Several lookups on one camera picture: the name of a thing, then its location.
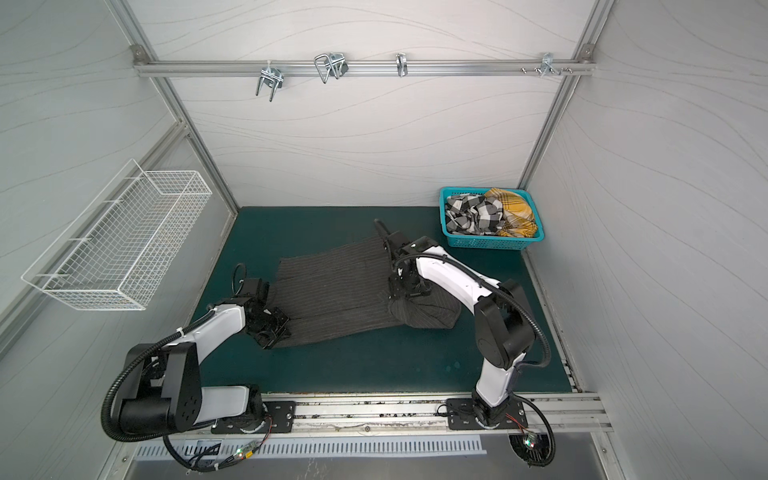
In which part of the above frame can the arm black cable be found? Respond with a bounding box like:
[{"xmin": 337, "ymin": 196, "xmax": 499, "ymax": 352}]
[
  {"xmin": 373, "ymin": 218, "xmax": 557, "ymax": 468},
  {"xmin": 100, "ymin": 262, "xmax": 274, "ymax": 474}
]

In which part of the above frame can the yellow plaid shirt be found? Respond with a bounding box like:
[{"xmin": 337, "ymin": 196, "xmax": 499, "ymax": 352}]
[{"xmin": 485, "ymin": 188, "xmax": 538, "ymax": 238}]

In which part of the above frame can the white vent grille strip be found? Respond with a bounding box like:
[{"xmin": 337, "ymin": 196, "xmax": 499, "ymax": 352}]
[{"xmin": 133, "ymin": 435, "xmax": 487, "ymax": 461}]

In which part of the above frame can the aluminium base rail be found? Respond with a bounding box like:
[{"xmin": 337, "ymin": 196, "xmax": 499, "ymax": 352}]
[{"xmin": 185, "ymin": 392, "xmax": 613, "ymax": 437}]

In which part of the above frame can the metal clamp hook left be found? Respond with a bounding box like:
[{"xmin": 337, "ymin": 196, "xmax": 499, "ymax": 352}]
[{"xmin": 255, "ymin": 62, "xmax": 284, "ymax": 102}]

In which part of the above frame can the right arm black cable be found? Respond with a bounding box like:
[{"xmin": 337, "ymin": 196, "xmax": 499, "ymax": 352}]
[{"xmin": 373, "ymin": 218, "xmax": 557, "ymax": 468}]

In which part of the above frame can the metal clamp hook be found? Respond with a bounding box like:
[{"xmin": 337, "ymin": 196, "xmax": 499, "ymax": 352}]
[
  {"xmin": 255, "ymin": 62, "xmax": 284, "ymax": 102},
  {"xmin": 313, "ymin": 52, "xmax": 349, "ymax": 84}
]

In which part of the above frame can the teal plastic laundry basket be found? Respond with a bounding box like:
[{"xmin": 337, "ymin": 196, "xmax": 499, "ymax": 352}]
[{"xmin": 439, "ymin": 187, "xmax": 545, "ymax": 251}]

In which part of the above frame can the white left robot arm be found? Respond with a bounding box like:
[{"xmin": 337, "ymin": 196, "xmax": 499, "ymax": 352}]
[{"xmin": 101, "ymin": 278, "xmax": 296, "ymax": 442}]

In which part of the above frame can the metal bracket right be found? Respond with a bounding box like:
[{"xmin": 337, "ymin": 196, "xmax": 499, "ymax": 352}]
[{"xmin": 520, "ymin": 52, "xmax": 573, "ymax": 77}]

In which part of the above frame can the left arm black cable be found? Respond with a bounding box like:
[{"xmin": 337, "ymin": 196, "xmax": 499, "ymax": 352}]
[{"xmin": 100, "ymin": 262, "xmax": 274, "ymax": 474}]

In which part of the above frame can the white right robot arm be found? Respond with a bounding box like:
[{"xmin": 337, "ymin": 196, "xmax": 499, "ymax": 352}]
[{"xmin": 380, "ymin": 230, "xmax": 542, "ymax": 429}]

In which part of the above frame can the metal clamp hook middle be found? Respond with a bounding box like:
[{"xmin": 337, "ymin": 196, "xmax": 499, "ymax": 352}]
[{"xmin": 313, "ymin": 52, "xmax": 349, "ymax": 84}]

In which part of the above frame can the dark grey pinstriped shirt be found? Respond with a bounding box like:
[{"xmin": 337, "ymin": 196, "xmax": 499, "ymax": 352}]
[{"xmin": 267, "ymin": 238, "xmax": 463, "ymax": 349}]

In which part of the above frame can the white wire wall basket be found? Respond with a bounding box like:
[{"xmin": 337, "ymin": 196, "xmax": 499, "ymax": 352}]
[{"xmin": 21, "ymin": 160, "xmax": 212, "ymax": 311}]

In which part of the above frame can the black white checkered shirt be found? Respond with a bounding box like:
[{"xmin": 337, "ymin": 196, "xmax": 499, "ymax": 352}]
[{"xmin": 444, "ymin": 194, "xmax": 504, "ymax": 236}]

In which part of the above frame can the aluminium horizontal rail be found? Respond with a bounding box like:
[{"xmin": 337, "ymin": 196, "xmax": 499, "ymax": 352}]
[{"xmin": 134, "ymin": 57, "xmax": 597, "ymax": 78}]

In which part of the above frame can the small metal ring clamp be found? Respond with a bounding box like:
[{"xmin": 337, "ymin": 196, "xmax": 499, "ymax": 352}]
[{"xmin": 395, "ymin": 53, "xmax": 408, "ymax": 78}]

